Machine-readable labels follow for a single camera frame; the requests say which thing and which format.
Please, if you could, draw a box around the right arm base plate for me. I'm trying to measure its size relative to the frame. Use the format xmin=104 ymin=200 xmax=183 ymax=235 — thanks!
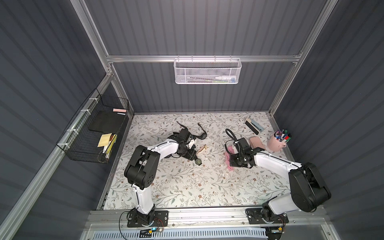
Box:
xmin=245 ymin=208 xmax=289 ymax=225

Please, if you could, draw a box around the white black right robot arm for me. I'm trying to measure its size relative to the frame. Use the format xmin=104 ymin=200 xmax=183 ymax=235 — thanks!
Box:
xmin=224 ymin=138 xmax=332 ymax=224

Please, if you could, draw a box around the pink case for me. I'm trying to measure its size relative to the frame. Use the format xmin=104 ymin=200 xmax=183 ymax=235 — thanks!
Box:
xmin=249 ymin=137 xmax=266 ymax=150

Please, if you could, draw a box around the black notebook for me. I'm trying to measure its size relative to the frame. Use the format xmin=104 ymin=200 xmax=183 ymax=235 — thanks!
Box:
xmin=88 ymin=111 xmax=126 ymax=134

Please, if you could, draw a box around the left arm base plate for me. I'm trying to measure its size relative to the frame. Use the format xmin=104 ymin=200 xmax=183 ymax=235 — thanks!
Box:
xmin=127 ymin=209 xmax=169 ymax=228

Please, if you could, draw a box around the coloured markers bunch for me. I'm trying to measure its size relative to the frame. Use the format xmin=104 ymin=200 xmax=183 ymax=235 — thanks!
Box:
xmin=274 ymin=129 xmax=292 ymax=143

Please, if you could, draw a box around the black narrow strap watch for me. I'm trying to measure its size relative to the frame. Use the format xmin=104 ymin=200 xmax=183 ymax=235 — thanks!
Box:
xmin=187 ymin=139 xmax=196 ymax=149

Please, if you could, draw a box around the pink cloth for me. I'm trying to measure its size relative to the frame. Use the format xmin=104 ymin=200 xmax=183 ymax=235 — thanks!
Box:
xmin=225 ymin=146 xmax=238 ymax=171

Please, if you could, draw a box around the black wire basket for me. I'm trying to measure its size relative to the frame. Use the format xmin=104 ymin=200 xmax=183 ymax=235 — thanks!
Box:
xmin=57 ymin=90 xmax=130 ymax=164

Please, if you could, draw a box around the green dial watch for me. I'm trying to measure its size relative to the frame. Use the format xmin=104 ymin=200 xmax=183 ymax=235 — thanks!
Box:
xmin=195 ymin=159 xmax=202 ymax=166

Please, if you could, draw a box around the beige strap watch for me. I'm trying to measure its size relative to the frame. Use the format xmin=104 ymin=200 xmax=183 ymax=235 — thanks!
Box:
xmin=197 ymin=145 xmax=209 ymax=154

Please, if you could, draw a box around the yellow sticky note pad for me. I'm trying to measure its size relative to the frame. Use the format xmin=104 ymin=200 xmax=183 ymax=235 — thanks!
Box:
xmin=98 ymin=133 xmax=113 ymax=148

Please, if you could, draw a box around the black strap wristwatch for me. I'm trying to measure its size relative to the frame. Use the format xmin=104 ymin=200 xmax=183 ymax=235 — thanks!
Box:
xmin=194 ymin=123 xmax=208 ymax=140

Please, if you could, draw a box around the pink pen cup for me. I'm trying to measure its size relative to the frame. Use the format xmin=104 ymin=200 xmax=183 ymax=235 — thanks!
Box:
xmin=267 ymin=134 xmax=287 ymax=152

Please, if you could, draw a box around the white wire basket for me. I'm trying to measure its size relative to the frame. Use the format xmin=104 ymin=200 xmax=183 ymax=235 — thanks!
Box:
xmin=174 ymin=57 xmax=242 ymax=85

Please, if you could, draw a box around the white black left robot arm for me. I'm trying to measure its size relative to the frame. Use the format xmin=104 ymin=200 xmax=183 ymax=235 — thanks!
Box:
xmin=124 ymin=128 xmax=207 ymax=226

